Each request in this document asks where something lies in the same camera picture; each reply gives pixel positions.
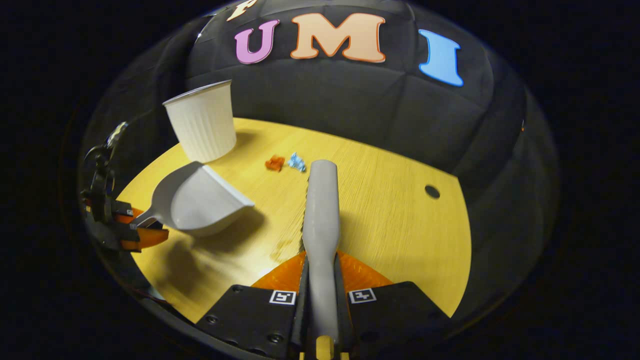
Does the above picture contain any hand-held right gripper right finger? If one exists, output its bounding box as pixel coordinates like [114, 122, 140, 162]
[335, 250, 452, 354]

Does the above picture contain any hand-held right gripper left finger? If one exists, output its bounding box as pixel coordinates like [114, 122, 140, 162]
[196, 250, 309, 359]

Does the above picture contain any grey plastic dustpan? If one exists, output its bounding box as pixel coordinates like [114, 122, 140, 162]
[131, 161, 256, 238]

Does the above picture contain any white ribbed garbage bin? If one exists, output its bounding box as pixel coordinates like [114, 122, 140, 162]
[162, 79, 238, 164]

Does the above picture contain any small grey broom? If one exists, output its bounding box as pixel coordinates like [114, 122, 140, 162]
[300, 159, 342, 347]

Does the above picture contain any wooden desktop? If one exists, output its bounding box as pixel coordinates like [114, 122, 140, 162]
[116, 117, 473, 325]

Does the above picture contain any black backdrop cloth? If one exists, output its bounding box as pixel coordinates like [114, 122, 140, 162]
[80, 0, 560, 321]

